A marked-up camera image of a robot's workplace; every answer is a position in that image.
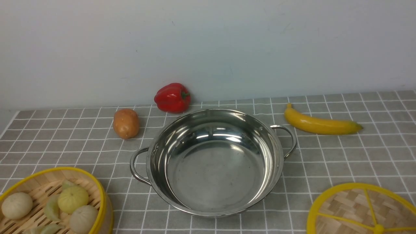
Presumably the yellow woven bamboo steamer lid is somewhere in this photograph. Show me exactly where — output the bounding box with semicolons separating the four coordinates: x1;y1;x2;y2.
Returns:
306;183;416;234

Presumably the stainless steel pot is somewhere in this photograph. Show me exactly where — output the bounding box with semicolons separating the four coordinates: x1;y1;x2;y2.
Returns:
130;109;297;217

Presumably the light green dumpling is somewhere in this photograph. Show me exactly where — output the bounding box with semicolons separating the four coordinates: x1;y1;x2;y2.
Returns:
23;223;64;234

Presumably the yellow banana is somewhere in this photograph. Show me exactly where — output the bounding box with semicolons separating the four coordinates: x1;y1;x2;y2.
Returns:
284;103;363;135

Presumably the red bell pepper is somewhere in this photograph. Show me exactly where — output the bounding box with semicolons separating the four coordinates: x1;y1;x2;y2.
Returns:
154;83;191;113

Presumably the brown potato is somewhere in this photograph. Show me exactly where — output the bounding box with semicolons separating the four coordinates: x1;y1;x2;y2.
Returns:
113;109;140;139

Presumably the yellow-green round bun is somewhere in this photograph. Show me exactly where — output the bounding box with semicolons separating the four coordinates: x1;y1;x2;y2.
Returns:
58;186;89;214

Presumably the pale white round bun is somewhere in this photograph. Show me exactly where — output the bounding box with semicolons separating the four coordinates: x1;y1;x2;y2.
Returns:
69;205;98;234

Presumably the grey checked tablecloth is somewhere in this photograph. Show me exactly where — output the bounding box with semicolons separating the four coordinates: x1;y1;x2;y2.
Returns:
0;90;415;234

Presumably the yellow rimmed bamboo steamer basket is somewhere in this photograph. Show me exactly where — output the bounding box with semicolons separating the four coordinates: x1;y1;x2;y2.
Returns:
1;167;114;234

